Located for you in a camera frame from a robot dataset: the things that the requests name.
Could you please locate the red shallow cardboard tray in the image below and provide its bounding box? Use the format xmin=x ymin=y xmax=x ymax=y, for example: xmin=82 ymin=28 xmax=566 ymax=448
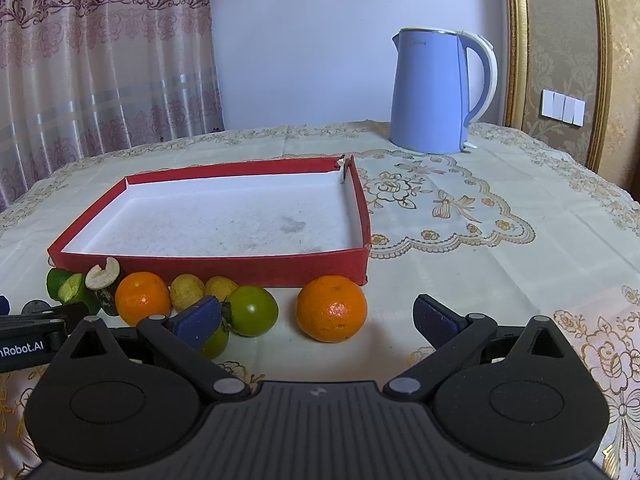
xmin=48 ymin=156 xmax=371 ymax=287

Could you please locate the small green lime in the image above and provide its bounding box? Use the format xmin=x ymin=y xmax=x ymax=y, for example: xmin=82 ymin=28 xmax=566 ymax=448
xmin=46 ymin=268 xmax=73 ymax=301

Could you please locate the blue electric kettle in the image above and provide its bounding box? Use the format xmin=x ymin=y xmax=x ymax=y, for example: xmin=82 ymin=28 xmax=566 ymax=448
xmin=390 ymin=27 xmax=498 ymax=155

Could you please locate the embroidered cream tablecloth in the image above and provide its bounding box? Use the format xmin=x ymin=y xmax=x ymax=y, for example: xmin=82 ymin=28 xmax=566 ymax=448
xmin=1 ymin=122 xmax=639 ymax=479

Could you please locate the gold padded headboard frame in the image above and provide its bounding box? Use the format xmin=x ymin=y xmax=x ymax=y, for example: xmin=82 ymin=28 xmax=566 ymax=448
xmin=503 ymin=0 xmax=639 ymax=195

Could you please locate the green tomato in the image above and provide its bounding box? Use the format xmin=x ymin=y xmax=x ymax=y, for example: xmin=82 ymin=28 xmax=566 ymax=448
xmin=198 ymin=324 xmax=229 ymax=360
xmin=222 ymin=285 xmax=279 ymax=337

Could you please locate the pink patterned curtain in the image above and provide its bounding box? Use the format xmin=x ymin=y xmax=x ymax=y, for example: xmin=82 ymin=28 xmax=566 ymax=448
xmin=1 ymin=0 xmax=224 ymax=205

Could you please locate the yellow-brown lime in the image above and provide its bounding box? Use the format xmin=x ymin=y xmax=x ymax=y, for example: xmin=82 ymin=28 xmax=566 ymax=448
xmin=204 ymin=276 xmax=239 ymax=302
xmin=169 ymin=274 xmax=205 ymax=312

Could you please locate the green cucumber chunk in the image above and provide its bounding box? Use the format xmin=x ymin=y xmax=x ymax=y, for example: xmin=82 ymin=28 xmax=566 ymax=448
xmin=58 ymin=273 xmax=101 ymax=315

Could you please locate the white wall switch panel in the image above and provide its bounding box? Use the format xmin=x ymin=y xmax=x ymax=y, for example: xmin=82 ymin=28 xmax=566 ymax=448
xmin=540 ymin=89 xmax=586 ymax=127

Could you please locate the orange tangerine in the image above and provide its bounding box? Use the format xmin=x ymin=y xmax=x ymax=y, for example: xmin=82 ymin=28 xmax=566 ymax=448
xmin=115 ymin=272 xmax=171 ymax=326
xmin=295 ymin=275 xmax=368 ymax=344

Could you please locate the dark cucumber chunk notched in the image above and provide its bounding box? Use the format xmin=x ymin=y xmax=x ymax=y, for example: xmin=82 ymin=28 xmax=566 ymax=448
xmin=85 ymin=257 xmax=122 ymax=316

